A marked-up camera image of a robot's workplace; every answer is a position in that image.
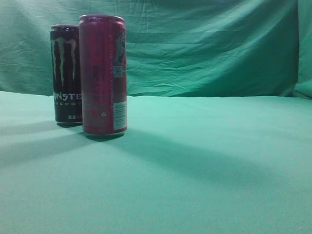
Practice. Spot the pink energy drink can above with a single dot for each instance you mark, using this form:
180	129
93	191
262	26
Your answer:
102	43

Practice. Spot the green table cloth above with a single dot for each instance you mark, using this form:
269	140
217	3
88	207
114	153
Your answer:
186	165

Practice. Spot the green backdrop cloth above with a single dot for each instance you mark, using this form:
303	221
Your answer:
175	48

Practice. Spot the black Monster energy can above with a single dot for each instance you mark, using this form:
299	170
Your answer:
66	74

